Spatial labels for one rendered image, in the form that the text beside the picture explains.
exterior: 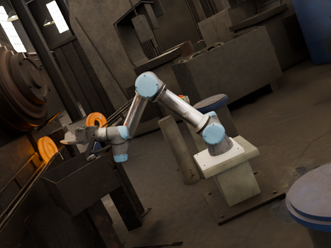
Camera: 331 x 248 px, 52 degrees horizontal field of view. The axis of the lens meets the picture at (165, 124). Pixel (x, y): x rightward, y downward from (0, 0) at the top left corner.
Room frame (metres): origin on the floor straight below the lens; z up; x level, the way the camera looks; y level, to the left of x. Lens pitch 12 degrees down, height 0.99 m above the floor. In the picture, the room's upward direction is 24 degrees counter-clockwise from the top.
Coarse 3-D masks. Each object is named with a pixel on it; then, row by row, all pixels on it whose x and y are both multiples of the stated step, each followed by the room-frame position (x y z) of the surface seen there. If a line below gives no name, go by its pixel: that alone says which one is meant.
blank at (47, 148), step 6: (42, 138) 1.79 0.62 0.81; (48, 138) 1.85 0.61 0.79; (42, 144) 1.76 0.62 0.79; (48, 144) 1.83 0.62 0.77; (54, 144) 1.88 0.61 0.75; (42, 150) 1.74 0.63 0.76; (48, 150) 1.78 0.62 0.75; (54, 150) 1.84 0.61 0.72; (42, 156) 1.74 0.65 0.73; (48, 156) 1.74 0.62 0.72
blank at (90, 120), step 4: (96, 112) 2.25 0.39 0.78; (88, 116) 2.22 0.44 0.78; (92, 116) 2.22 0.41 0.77; (96, 116) 2.24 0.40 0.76; (100, 116) 2.26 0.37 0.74; (88, 120) 2.19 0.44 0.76; (92, 120) 2.20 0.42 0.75; (100, 120) 2.26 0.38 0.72; (104, 120) 2.28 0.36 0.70; (88, 124) 2.18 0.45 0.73; (92, 124) 2.19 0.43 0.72; (100, 124) 2.26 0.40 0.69
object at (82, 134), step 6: (78, 126) 1.83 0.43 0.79; (84, 126) 1.83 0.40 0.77; (90, 126) 1.79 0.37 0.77; (96, 126) 1.77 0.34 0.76; (78, 132) 1.77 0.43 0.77; (84, 132) 1.76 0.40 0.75; (90, 132) 1.78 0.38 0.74; (96, 132) 1.76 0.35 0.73; (78, 138) 1.77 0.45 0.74; (84, 138) 1.76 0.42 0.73; (90, 138) 1.77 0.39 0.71; (96, 138) 1.75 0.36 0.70
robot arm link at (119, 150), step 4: (112, 144) 1.76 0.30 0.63; (116, 144) 1.74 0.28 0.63; (120, 144) 1.75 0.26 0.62; (124, 144) 1.76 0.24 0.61; (112, 148) 1.77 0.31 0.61; (116, 148) 1.75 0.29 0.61; (120, 148) 1.75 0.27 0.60; (124, 148) 1.76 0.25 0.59; (116, 152) 1.75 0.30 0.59; (120, 152) 1.75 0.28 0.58; (124, 152) 1.76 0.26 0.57; (116, 156) 1.75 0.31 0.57; (120, 156) 1.75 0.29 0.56; (124, 156) 1.75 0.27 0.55; (116, 160) 1.76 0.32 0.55; (120, 160) 1.75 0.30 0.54; (124, 160) 1.76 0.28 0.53
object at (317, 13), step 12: (300, 0) 4.02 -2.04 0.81; (312, 0) 3.92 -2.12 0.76; (324, 0) 3.86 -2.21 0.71; (300, 12) 4.08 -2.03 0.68; (312, 12) 3.94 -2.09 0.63; (324, 12) 3.87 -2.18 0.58; (300, 24) 4.17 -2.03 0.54; (312, 24) 3.98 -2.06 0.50; (324, 24) 3.89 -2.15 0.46; (312, 36) 4.02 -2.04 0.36; (324, 36) 3.91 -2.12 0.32; (312, 48) 4.09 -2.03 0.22; (324, 48) 3.94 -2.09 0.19; (312, 60) 4.19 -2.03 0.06; (324, 60) 3.98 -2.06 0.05
